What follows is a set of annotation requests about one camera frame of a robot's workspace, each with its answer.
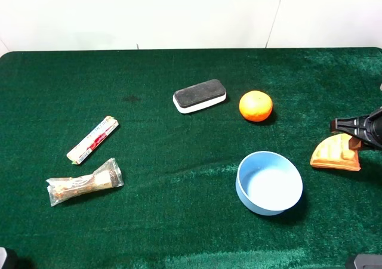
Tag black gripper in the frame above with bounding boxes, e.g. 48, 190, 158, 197
330, 107, 381, 150

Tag orange waffle slice toy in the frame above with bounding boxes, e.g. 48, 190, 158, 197
310, 134, 361, 171

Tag light blue bowl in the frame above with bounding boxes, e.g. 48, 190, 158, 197
235, 151, 303, 216

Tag orange mandarin fruit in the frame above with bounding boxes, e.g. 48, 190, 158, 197
239, 91, 273, 122

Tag black white board eraser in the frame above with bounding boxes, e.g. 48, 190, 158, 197
172, 79, 227, 114

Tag green velvet table cloth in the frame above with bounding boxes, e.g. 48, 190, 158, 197
1, 48, 381, 268

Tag red white candy stick pack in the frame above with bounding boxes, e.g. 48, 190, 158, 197
66, 116, 119, 165

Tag clear wrapped snack package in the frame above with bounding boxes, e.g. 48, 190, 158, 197
46, 158, 124, 206

